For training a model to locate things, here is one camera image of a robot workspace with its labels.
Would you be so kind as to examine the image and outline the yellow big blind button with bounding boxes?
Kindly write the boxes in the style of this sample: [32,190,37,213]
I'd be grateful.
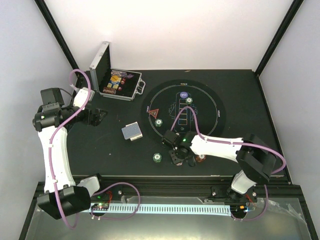
[110,75,121,82]

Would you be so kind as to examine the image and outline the purple small blind button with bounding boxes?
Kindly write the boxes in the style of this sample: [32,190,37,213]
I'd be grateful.
[179,91,189,99]

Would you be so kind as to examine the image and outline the red triangular all-in marker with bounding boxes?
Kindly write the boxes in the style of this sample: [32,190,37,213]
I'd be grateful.
[148,108,159,119]

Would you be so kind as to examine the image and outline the blue backed card deck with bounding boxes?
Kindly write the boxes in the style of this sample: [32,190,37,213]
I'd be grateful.
[121,121,143,141]

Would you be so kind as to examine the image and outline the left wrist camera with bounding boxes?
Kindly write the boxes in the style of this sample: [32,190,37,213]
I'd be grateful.
[40,87,65,106]

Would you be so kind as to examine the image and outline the open aluminium poker case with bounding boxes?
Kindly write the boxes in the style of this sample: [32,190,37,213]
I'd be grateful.
[89,41,146,101]

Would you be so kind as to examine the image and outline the orange black chip roll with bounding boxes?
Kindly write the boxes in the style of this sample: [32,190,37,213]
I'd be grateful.
[103,88,117,95]

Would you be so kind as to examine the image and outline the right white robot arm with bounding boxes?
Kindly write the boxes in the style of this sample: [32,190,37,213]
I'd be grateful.
[161,130,277,203]

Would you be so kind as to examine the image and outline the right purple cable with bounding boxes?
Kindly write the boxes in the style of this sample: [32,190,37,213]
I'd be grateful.
[169,106,287,222]

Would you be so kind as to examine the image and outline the black aluminium rail base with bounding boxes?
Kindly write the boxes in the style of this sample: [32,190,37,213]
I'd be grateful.
[37,174,303,203]

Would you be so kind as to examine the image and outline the purple chip roll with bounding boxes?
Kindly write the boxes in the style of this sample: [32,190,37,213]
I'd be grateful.
[111,69,128,78]

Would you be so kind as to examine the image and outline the round black poker mat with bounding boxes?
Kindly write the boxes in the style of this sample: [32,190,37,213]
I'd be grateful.
[137,79,227,151]

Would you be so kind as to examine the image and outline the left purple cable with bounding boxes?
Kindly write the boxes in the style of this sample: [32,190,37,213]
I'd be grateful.
[49,68,95,230]

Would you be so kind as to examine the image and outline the purple cable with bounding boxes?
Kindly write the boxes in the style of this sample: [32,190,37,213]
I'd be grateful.
[49,68,95,230]
[169,106,287,222]

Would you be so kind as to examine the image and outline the green poker chip stack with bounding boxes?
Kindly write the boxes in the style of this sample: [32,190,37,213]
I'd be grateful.
[152,153,162,163]

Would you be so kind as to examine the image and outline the white slotted cable duct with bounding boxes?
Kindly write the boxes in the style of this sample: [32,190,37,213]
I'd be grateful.
[87,203,231,217]

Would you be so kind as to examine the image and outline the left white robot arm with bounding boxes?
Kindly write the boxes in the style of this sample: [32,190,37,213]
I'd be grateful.
[32,87,108,220]

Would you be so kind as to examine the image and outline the brown poker chip stack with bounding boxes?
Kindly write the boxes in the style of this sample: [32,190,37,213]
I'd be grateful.
[195,154,206,163]

